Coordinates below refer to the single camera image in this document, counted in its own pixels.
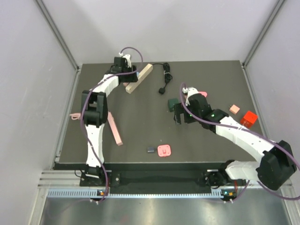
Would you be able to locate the grey slotted cable duct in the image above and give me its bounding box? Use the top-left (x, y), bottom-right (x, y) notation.
top-left (47, 188), bottom-right (234, 199)

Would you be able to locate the red cube plug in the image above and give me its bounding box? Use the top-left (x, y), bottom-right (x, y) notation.
top-left (240, 111), bottom-right (258, 128)

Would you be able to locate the dark green cube socket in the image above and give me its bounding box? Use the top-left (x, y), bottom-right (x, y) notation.
top-left (167, 98), bottom-right (179, 113)

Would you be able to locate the small purple grey plug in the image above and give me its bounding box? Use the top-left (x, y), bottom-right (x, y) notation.
top-left (147, 147), bottom-right (156, 153)

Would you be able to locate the aluminium frame post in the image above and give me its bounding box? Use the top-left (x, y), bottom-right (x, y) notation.
top-left (241, 0), bottom-right (286, 69)
top-left (34, 0), bottom-right (80, 71)

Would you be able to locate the beige power strip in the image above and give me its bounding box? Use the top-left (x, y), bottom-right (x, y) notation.
top-left (125, 64), bottom-right (153, 94)

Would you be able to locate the small pink usb plug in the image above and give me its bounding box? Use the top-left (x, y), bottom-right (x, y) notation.
top-left (157, 144), bottom-right (172, 157)

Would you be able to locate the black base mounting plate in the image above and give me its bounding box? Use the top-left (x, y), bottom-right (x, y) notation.
top-left (78, 162), bottom-right (233, 193)

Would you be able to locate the peach plug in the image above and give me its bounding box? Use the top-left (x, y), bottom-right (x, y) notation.
top-left (229, 105), bottom-right (240, 115)

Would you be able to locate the pink long power strip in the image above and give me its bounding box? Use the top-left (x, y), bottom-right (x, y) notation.
top-left (108, 112), bottom-right (123, 146)

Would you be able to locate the black power cable with plug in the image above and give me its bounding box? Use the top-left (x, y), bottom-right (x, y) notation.
top-left (151, 62), bottom-right (173, 95)

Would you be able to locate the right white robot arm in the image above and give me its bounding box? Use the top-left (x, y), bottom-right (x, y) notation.
top-left (174, 84), bottom-right (300, 191)

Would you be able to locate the pink triangular socket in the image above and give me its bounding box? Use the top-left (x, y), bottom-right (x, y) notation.
top-left (199, 91), bottom-right (208, 97)

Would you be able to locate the left aluminium frame post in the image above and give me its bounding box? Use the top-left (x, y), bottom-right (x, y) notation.
top-left (34, 0), bottom-right (80, 71)

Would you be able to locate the right aluminium frame post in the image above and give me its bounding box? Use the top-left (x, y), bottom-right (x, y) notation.
top-left (241, 0), bottom-right (286, 69)

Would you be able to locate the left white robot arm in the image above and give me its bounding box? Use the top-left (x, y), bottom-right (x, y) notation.
top-left (81, 53), bottom-right (138, 186)

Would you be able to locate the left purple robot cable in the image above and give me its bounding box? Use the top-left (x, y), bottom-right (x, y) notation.
top-left (80, 46), bottom-right (144, 204)

